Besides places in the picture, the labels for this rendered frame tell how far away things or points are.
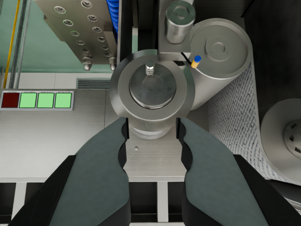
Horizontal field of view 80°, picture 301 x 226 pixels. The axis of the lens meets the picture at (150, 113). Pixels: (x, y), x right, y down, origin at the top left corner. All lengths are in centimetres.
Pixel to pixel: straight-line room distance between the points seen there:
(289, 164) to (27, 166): 70
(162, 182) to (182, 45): 45
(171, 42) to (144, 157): 41
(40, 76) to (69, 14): 316
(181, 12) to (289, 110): 25
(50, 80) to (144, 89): 331
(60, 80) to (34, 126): 279
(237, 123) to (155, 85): 20
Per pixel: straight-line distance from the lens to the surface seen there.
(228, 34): 39
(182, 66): 33
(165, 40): 31
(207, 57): 35
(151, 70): 28
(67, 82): 343
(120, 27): 38
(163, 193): 64
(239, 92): 41
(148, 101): 28
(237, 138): 41
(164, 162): 62
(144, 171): 62
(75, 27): 58
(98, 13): 52
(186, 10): 28
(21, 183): 75
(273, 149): 36
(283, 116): 38
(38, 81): 366
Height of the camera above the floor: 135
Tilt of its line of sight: 11 degrees down
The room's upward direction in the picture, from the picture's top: 180 degrees clockwise
